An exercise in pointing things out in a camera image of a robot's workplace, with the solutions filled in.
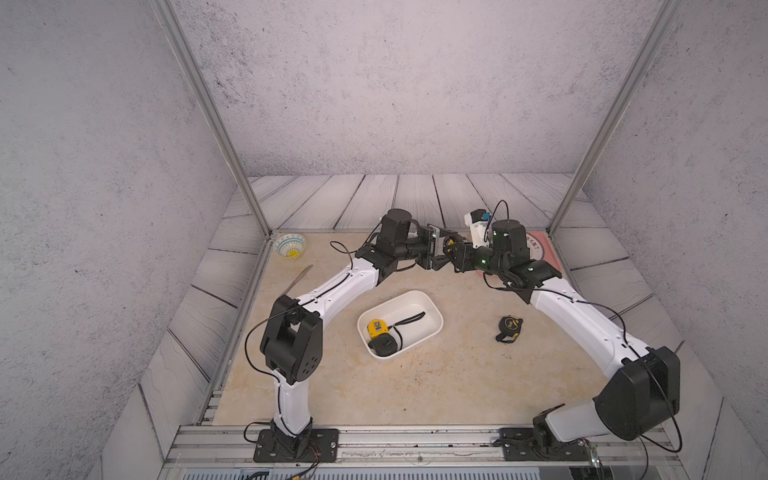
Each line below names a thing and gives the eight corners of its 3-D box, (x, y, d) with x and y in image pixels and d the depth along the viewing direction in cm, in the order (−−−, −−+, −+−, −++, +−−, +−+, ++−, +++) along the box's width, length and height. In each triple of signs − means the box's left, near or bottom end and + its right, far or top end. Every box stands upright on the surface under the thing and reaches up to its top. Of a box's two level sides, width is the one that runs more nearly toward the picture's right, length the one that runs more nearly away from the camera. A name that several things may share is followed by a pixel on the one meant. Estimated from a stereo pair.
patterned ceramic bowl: (271, 254, 116) (268, 247, 113) (287, 237, 122) (284, 229, 119) (296, 262, 113) (293, 255, 110) (310, 244, 119) (308, 237, 116)
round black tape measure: (495, 340, 94) (498, 333, 91) (499, 319, 98) (502, 312, 95) (515, 347, 92) (519, 341, 89) (518, 325, 97) (522, 319, 94)
